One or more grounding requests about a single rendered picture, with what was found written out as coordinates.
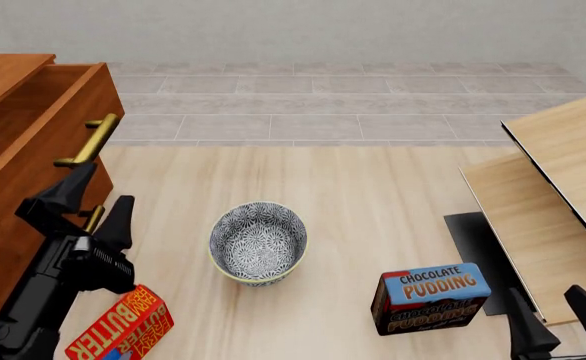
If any wooden cabinet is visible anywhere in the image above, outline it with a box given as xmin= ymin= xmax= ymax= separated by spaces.
xmin=0 ymin=53 xmax=126 ymax=339

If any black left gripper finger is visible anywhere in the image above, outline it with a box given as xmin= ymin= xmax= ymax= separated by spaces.
xmin=14 ymin=162 xmax=98 ymax=231
xmin=91 ymin=194 xmax=137 ymax=261

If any chocolate pudding box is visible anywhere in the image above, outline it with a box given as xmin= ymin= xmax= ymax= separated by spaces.
xmin=370 ymin=261 xmax=492 ymax=337

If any patterned grey white bowl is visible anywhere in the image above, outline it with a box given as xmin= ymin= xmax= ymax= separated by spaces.
xmin=208 ymin=201 xmax=309 ymax=289

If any long brass drawer handle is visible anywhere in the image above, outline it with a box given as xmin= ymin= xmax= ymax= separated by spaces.
xmin=53 ymin=113 xmax=122 ymax=168
xmin=77 ymin=204 xmax=107 ymax=234

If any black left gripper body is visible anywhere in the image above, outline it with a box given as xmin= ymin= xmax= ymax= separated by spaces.
xmin=35 ymin=227 xmax=138 ymax=296

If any red butter box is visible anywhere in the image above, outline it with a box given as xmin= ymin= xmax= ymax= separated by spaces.
xmin=64 ymin=283 xmax=176 ymax=360

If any wooden drawer with brass handle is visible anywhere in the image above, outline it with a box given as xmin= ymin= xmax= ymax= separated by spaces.
xmin=0 ymin=156 xmax=115 ymax=337
xmin=0 ymin=61 xmax=126 ymax=197

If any pale wooden shelf unit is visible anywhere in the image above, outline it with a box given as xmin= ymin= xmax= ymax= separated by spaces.
xmin=458 ymin=90 xmax=586 ymax=328

